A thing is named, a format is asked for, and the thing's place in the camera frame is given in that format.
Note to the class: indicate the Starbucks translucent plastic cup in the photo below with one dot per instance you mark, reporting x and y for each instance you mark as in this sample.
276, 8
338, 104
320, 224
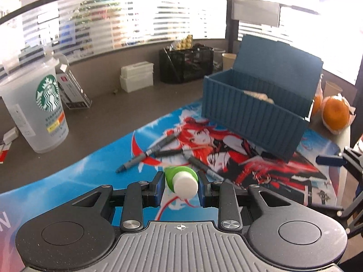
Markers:
31, 94

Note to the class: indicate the acrylic sign holder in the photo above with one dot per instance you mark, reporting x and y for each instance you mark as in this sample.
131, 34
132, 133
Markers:
71, 93

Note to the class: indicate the grey black marker pen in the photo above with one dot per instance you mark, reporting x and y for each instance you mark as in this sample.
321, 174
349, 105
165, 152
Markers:
148, 152

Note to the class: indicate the white and red papers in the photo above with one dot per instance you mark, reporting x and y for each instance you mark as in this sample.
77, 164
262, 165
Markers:
4, 148

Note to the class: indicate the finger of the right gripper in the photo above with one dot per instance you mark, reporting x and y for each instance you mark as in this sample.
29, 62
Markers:
330, 160

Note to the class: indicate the beige plush toy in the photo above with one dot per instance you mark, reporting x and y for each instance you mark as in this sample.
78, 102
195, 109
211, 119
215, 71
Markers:
259, 96

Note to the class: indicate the black mesh desk organizer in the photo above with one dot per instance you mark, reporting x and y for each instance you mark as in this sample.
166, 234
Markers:
180, 66

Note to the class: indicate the blister pill pack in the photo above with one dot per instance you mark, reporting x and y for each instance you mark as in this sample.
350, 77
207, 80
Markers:
183, 44

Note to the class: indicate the white stacked boxes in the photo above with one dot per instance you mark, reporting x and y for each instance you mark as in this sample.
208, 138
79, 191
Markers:
137, 76

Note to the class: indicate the blue container storage box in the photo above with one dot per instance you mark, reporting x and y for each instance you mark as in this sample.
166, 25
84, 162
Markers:
285, 74

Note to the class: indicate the green white tube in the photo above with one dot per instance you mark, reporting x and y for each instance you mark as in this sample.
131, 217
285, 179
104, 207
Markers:
182, 180

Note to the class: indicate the dark grey pen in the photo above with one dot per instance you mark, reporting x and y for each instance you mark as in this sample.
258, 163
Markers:
201, 166

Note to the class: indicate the orange in wrapper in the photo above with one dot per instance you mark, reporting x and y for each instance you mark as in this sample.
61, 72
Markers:
337, 113

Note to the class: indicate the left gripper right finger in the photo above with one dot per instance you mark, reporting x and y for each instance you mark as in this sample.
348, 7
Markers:
220, 195

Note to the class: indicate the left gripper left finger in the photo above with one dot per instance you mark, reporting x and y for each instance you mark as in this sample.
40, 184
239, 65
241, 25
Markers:
140, 195

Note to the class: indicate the white power adapter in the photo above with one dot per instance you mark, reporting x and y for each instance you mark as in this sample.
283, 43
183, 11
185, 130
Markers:
10, 136

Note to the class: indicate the AGON printed desk mat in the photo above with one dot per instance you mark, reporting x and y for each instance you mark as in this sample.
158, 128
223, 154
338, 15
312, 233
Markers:
229, 155

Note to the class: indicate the black handle screwdriver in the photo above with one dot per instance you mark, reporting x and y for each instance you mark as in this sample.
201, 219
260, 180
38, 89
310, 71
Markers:
169, 153

